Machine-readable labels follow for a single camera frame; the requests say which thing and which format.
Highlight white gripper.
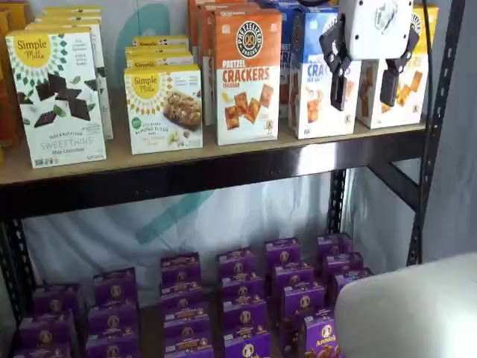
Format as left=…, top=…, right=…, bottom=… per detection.
left=319, top=0, right=424, bottom=112

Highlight yellow white pretzel crackers box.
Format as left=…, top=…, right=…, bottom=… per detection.
left=355, top=4, right=440, bottom=131

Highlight blue white pretzel crackers box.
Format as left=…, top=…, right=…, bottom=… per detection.
left=278, top=0, right=311, bottom=121
left=288, top=4, right=369, bottom=140

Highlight orange pretzel crackers box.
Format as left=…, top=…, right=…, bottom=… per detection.
left=187, top=0, right=239, bottom=57
left=197, top=1, right=262, bottom=127
left=212, top=7, right=283, bottom=147

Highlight purple Annie's snack box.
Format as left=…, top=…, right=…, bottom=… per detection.
left=87, top=299, right=139, bottom=337
left=271, top=262, right=315, bottom=291
left=163, top=319, right=212, bottom=345
left=162, top=303, right=210, bottom=330
left=316, top=233, right=354, bottom=259
left=31, top=283, right=82, bottom=318
left=216, top=247, right=258, bottom=280
left=92, top=267, right=138, bottom=306
left=12, top=342, right=72, bottom=358
left=222, top=295, right=268, bottom=330
left=159, top=280, right=205, bottom=311
left=164, top=336, right=215, bottom=358
left=224, top=327, right=272, bottom=358
left=321, top=252, right=364, bottom=280
left=18, top=309, right=76, bottom=348
left=85, top=330, right=142, bottom=358
left=280, top=284, right=326, bottom=318
left=265, top=238, right=303, bottom=269
left=331, top=267, right=374, bottom=296
left=160, top=252, right=203, bottom=287
left=221, top=273, right=265, bottom=302
left=303, top=313, right=343, bottom=358

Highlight Simple Mills almond bars box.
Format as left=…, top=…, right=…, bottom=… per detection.
left=123, top=63, right=204, bottom=156
left=124, top=45, right=193, bottom=56
left=125, top=51, right=195, bottom=70
left=132, top=34, right=190, bottom=48

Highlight black metal shelf rack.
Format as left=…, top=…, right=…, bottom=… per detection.
left=0, top=0, right=467, bottom=336

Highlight wooden shelf board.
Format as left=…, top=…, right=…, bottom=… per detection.
left=0, top=119, right=428, bottom=186

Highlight Simple Mills Sweet Thins box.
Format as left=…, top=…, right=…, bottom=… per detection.
left=42, top=4, right=103, bottom=16
left=4, top=26, right=108, bottom=169
left=34, top=13, right=104, bottom=23
left=24, top=20, right=115, bottom=141

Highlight orange snack box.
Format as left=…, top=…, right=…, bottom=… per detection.
left=0, top=9, right=25, bottom=151

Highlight white backdrop with teal print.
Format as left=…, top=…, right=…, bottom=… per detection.
left=21, top=0, right=424, bottom=310

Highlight purple Annie's snack boxes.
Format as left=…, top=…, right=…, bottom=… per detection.
left=74, top=260, right=336, bottom=358

